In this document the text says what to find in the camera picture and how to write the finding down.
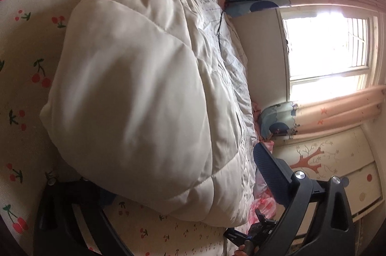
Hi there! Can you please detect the beige puffer jacket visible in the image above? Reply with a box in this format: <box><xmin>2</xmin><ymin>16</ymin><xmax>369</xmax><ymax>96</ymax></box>
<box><xmin>39</xmin><ymin>0</ymin><xmax>242</xmax><ymax>220</ymax></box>

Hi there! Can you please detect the pink floral pillow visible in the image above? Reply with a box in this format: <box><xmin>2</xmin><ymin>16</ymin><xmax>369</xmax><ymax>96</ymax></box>
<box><xmin>248</xmin><ymin>101</ymin><xmax>276</xmax><ymax>226</ymax></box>

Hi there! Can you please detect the cherry print bedsheet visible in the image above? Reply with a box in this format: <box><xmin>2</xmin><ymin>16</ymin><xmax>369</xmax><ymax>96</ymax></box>
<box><xmin>0</xmin><ymin>0</ymin><xmax>251</xmax><ymax>256</ymax></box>

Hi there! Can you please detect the white printed quilt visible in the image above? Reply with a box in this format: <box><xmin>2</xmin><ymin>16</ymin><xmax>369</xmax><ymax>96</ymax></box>
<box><xmin>140</xmin><ymin>0</ymin><xmax>260</xmax><ymax>226</ymax></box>

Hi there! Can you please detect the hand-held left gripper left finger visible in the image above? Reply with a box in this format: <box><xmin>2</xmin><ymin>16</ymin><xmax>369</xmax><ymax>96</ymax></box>
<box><xmin>33</xmin><ymin>178</ymin><xmax>135</xmax><ymax>256</ymax></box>

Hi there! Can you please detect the black cable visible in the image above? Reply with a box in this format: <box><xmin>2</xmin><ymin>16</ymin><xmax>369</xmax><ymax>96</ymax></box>
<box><xmin>216</xmin><ymin>9</ymin><xmax>225</xmax><ymax>56</ymax></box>

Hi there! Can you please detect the cream wardrobe with tree decal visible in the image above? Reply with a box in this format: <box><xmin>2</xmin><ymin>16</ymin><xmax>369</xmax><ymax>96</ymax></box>
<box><xmin>271</xmin><ymin>126</ymin><xmax>384</xmax><ymax>222</ymax></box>

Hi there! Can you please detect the window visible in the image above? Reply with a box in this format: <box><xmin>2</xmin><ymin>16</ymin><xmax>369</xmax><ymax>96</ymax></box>
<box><xmin>280</xmin><ymin>9</ymin><xmax>378</xmax><ymax>103</ymax></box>

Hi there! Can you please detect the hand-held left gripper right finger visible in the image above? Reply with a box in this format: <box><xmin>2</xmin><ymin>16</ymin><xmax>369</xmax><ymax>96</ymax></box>
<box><xmin>253</xmin><ymin>142</ymin><xmax>356</xmax><ymax>256</ymax></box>

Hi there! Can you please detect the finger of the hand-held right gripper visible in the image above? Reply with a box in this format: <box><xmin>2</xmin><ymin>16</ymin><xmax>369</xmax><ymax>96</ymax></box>
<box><xmin>224</xmin><ymin>227</ymin><xmax>251</xmax><ymax>248</ymax></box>

